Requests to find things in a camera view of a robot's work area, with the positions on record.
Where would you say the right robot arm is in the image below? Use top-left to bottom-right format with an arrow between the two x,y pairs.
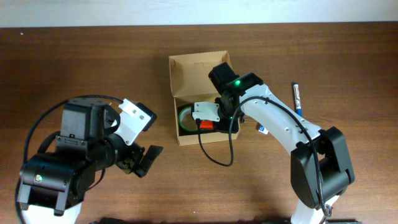
208,63 -> 355,223

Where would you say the green tape roll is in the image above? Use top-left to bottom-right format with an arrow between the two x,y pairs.
178,106 -> 197,133

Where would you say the small blue white box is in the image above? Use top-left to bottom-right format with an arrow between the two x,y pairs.
256,123 -> 268,134

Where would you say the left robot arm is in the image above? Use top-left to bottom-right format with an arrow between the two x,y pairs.
15,95 -> 163,223

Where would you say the left black cable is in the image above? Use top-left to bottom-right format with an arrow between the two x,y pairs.
14,94 -> 124,224

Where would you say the blue white marker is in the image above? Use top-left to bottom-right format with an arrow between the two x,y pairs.
292,83 -> 302,116

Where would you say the brown cardboard box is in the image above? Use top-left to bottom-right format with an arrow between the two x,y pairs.
169,50 -> 232,146

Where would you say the red utility knife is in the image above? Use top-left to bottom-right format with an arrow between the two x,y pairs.
200,121 -> 214,130

